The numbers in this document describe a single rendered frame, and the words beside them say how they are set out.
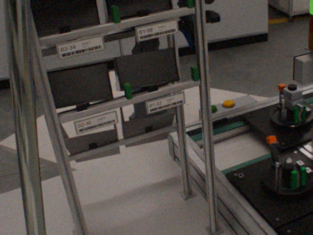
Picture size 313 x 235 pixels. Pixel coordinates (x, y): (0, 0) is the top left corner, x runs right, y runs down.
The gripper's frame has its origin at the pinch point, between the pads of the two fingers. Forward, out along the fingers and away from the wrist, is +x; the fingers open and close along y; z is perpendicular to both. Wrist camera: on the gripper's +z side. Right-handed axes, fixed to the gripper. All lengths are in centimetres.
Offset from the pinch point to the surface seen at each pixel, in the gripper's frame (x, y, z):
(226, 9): 79, 153, -267
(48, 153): 39, -50, -22
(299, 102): 20.5, 25.1, 22.4
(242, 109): 29.2, 15.6, 2.9
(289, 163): 21, 5, 46
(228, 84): 123, 112, -192
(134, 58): -11.1, -27.6, 34.0
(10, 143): 38, -62, -37
